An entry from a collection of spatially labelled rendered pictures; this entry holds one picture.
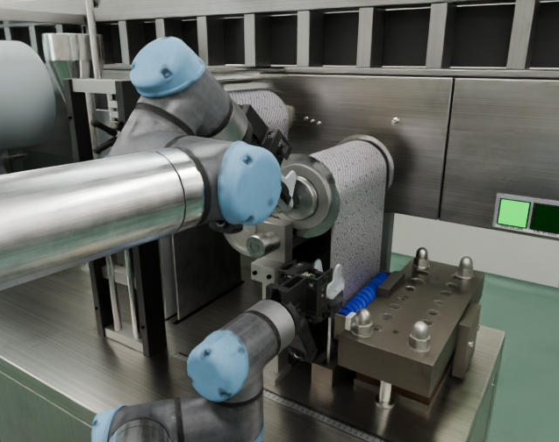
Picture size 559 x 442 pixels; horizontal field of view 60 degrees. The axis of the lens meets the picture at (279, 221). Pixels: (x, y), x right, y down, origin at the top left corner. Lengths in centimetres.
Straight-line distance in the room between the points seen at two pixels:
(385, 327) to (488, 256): 277
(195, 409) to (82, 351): 48
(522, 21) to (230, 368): 79
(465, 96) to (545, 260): 261
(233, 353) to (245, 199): 24
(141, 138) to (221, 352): 26
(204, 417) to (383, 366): 32
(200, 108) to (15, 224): 29
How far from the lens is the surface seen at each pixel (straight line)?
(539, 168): 104
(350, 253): 91
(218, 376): 60
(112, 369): 104
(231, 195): 42
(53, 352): 113
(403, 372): 83
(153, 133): 54
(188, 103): 56
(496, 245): 358
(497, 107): 104
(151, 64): 57
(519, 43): 104
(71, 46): 131
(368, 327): 84
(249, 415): 67
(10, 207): 34
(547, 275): 361
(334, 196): 80
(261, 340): 64
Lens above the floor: 148
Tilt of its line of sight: 19 degrees down
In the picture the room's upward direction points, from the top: straight up
